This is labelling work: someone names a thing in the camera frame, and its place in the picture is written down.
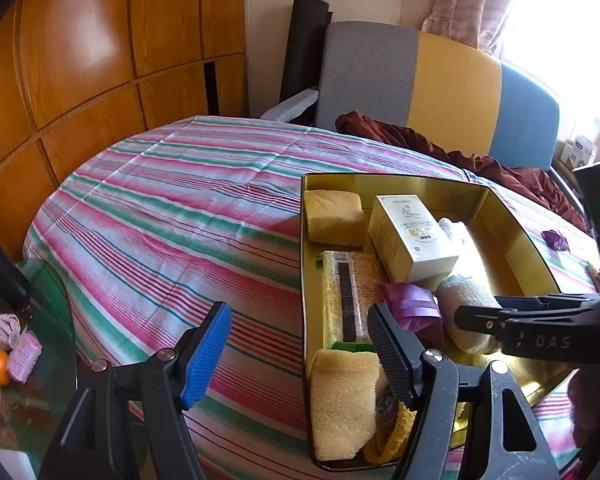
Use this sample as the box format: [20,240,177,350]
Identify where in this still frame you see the grey yellow blue sofa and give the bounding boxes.
[260,21,588,231]

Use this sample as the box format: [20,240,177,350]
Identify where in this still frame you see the yellow sponge block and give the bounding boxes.
[303,189,367,247]

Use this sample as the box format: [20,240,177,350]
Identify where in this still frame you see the bright yellow cloth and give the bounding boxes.
[362,395,417,465]

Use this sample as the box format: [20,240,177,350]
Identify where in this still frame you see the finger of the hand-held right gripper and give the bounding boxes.
[454,292,600,333]
[500,310,600,361]

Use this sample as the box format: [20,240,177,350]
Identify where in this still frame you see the pink patterned curtain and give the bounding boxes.
[420,0,523,56]

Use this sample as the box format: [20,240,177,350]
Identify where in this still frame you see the green-edged snack packet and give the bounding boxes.
[320,250,381,356]

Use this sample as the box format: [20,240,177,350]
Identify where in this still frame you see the cream and gold carton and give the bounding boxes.
[368,194,460,292]

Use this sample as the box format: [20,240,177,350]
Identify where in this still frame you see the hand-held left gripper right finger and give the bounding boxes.
[366,301,561,480]

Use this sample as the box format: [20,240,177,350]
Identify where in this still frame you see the large purple packet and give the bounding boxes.
[380,282,446,346]

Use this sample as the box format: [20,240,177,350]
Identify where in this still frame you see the glass side table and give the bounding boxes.
[0,260,78,480]

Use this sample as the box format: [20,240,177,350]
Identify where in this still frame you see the wooden wardrobe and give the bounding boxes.
[0,0,248,261]

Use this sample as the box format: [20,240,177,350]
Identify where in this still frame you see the white box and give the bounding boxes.
[560,135,600,167]

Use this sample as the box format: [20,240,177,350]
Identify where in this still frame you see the maroon blanket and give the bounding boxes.
[335,110,588,233]

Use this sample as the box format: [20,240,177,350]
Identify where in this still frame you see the pink fabric pouch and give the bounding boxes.
[0,314,21,351]

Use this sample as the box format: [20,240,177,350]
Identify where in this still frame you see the small purple packet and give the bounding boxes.
[541,229,571,252]

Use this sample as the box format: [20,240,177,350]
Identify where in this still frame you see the striped tablecloth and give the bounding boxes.
[22,115,600,480]

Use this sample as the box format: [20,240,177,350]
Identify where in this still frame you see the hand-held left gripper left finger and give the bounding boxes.
[40,301,232,480]

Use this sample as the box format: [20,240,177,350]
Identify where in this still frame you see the pale yellow sponge cloth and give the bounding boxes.
[307,349,388,462]

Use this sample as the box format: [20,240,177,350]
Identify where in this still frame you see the pink packet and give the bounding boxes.
[7,332,43,383]

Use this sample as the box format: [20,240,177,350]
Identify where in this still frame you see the black rolled mat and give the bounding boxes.
[279,0,331,106]

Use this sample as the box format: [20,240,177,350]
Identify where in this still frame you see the beige towel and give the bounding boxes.
[432,217,506,356]

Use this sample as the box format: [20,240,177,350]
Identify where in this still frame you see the gold tin box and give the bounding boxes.
[300,172,600,473]

